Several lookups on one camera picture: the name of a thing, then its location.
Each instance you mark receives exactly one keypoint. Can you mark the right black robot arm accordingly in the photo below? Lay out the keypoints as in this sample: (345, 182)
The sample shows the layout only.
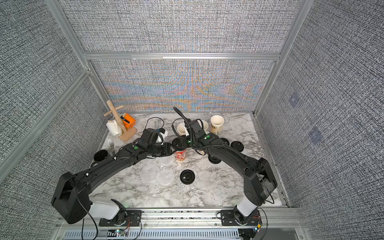
(258, 177)

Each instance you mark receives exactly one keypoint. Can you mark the cream paper cup back middle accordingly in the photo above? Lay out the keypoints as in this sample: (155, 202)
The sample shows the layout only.
(204, 125)

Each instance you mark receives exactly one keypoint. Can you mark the black mug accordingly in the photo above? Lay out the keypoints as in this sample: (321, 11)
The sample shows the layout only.
(100, 156)

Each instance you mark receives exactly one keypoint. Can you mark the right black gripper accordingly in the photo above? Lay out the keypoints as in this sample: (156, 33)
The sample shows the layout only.
(186, 142)

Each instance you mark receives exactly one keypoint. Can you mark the wooden mug tree stand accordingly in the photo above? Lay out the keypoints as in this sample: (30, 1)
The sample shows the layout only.
(127, 134)

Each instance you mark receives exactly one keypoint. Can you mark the orange mug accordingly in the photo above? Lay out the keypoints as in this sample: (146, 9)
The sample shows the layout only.
(128, 120)

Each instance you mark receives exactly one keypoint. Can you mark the silver fork green handle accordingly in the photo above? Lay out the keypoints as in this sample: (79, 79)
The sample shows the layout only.
(112, 146)

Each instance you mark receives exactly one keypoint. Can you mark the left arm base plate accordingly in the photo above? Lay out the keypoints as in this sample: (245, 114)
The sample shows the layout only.
(123, 219)

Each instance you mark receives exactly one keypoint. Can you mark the red paper milk tea cup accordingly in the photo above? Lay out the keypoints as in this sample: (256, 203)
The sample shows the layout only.
(180, 156)

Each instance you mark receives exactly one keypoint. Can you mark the black cup lid far right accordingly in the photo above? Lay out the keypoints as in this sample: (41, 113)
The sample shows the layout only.
(237, 145)

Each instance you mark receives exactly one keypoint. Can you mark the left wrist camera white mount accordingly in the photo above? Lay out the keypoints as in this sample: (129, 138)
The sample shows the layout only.
(154, 136)

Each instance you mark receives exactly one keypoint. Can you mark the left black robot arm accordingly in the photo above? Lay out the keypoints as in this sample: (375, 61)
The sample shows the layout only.
(71, 196)

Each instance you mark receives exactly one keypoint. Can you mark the white leak-proof paper disc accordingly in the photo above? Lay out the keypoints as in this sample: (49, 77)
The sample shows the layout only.
(149, 173)
(165, 178)
(166, 161)

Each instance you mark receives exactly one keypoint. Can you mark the red white paper cup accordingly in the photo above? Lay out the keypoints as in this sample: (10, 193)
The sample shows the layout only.
(181, 129)

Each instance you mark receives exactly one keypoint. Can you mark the black cup lid middle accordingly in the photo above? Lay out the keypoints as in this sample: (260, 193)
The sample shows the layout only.
(214, 160)

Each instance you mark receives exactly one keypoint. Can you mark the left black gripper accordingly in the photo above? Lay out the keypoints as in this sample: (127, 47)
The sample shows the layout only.
(167, 149)

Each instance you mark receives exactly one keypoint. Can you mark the black cup lid back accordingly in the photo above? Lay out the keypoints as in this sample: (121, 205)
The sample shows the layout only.
(226, 141)

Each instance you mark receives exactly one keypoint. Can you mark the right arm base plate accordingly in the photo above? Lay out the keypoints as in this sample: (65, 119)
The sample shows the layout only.
(235, 218)

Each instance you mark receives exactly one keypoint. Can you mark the cream paper cup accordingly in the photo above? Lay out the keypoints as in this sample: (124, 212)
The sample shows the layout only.
(217, 123)
(204, 125)

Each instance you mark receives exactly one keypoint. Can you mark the white mug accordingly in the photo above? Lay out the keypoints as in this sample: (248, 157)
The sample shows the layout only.
(114, 128)

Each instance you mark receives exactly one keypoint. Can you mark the black cup lid front left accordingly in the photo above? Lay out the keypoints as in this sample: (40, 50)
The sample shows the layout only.
(187, 177)

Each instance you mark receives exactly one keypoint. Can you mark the cream paper cup back right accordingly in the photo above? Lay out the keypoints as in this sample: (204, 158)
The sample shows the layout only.
(217, 123)

